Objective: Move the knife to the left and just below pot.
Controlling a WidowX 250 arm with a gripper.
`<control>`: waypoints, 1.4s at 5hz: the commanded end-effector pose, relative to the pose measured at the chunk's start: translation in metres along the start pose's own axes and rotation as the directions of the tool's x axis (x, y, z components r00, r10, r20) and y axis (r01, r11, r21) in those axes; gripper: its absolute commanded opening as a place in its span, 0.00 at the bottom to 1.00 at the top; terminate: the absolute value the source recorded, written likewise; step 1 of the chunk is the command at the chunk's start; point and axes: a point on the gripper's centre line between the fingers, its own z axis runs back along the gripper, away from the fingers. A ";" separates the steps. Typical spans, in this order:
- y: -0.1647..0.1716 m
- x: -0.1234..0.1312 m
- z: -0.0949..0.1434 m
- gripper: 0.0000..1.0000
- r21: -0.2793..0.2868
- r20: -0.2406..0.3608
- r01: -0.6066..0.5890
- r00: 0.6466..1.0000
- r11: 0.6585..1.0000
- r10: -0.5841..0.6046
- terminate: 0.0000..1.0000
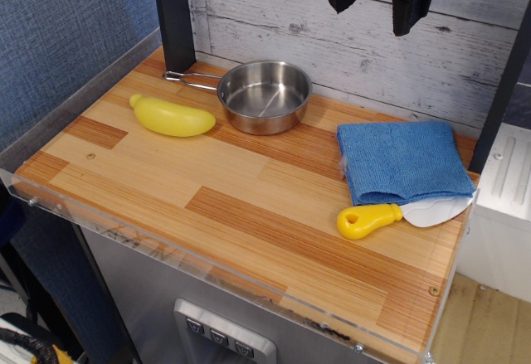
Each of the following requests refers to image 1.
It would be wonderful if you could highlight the yellow handled white toy knife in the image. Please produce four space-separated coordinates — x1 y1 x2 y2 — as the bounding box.
336 197 473 240

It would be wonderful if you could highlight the stainless steel pot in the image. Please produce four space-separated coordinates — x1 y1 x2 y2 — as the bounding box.
163 61 313 136

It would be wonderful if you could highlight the blue folded cloth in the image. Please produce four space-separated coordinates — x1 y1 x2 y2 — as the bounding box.
337 121 475 206

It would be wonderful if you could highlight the yellow plastic banana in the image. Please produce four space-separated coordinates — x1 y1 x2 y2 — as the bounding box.
129 94 216 138

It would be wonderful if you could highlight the white side counter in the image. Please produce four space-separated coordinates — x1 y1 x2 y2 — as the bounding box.
456 124 530 302

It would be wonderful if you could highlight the clear acrylic front guard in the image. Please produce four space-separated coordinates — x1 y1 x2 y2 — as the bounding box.
2 164 466 363

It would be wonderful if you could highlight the stainless steel cabinet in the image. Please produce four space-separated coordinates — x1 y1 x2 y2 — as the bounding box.
80 228 377 363

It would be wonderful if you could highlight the silver button control panel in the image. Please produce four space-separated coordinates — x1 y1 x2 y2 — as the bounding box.
173 298 277 363

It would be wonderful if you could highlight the yellow black object bottom left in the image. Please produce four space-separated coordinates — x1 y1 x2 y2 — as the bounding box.
1 328 75 364

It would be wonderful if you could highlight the black right vertical post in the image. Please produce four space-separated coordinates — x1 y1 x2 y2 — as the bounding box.
468 3 530 173

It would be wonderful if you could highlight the black vertical post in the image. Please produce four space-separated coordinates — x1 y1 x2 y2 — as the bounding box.
156 0 196 72
468 3 530 173

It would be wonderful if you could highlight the black left vertical post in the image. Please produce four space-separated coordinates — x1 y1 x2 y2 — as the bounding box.
156 0 196 72

